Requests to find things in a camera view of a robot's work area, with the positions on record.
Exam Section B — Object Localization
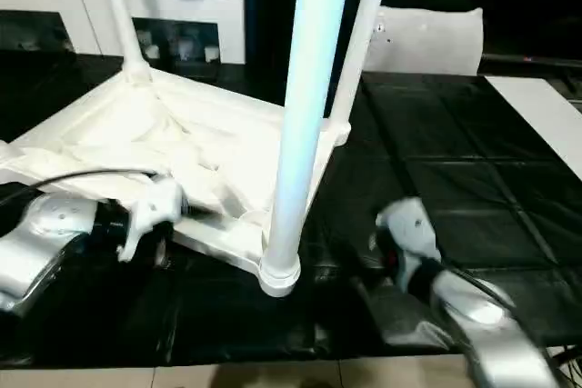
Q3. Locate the white plastic table top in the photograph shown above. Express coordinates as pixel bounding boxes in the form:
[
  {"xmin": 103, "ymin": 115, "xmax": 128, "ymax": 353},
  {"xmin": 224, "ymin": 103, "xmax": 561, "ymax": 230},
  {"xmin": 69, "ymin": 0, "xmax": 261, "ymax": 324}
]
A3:
[{"xmin": 0, "ymin": 68, "xmax": 351, "ymax": 300}]

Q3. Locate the white plastic table leg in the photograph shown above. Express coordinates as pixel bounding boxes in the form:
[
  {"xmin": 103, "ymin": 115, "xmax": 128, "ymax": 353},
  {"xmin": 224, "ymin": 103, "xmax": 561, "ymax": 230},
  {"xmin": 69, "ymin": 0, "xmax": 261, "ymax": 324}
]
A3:
[
  {"xmin": 326, "ymin": 0, "xmax": 396, "ymax": 139},
  {"xmin": 95, "ymin": 0, "xmax": 154, "ymax": 80},
  {"xmin": 259, "ymin": 0, "xmax": 356, "ymax": 298}
]

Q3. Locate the black work mat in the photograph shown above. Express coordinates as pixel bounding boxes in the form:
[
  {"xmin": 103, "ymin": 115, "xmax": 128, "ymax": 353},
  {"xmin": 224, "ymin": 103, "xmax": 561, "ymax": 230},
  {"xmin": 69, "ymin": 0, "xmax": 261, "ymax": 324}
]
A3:
[{"xmin": 0, "ymin": 52, "xmax": 582, "ymax": 369}]

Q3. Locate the flat white board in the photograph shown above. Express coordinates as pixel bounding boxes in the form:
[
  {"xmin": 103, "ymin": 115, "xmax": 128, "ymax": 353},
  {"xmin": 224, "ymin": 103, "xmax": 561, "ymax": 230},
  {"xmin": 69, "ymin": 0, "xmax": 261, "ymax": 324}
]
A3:
[{"xmin": 487, "ymin": 75, "xmax": 582, "ymax": 180}]

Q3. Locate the white plastic bag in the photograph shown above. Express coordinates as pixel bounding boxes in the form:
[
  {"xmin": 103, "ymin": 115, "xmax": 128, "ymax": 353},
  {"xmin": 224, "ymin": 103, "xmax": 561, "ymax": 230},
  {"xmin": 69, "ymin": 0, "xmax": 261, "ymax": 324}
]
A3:
[{"xmin": 364, "ymin": 5, "xmax": 485, "ymax": 76}]

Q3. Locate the white cabinet with glass doors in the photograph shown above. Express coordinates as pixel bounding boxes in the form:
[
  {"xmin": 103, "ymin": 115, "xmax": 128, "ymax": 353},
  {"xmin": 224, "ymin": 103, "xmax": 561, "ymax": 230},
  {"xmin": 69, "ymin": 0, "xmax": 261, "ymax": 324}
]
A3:
[{"xmin": 0, "ymin": 0, "xmax": 248, "ymax": 66}]

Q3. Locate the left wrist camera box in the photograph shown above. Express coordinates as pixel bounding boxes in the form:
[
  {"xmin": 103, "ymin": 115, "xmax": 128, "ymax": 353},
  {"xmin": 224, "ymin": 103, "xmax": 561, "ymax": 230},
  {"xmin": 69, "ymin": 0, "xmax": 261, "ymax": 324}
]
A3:
[{"xmin": 118, "ymin": 177, "xmax": 190, "ymax": 262}]

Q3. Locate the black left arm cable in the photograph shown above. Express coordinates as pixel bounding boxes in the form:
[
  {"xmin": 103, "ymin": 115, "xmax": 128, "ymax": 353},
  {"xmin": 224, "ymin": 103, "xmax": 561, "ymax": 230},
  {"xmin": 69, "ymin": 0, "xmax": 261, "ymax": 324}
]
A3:
[{"xmin": 0, "ymin": 168, "xmax": 165, "ymax": 212}]

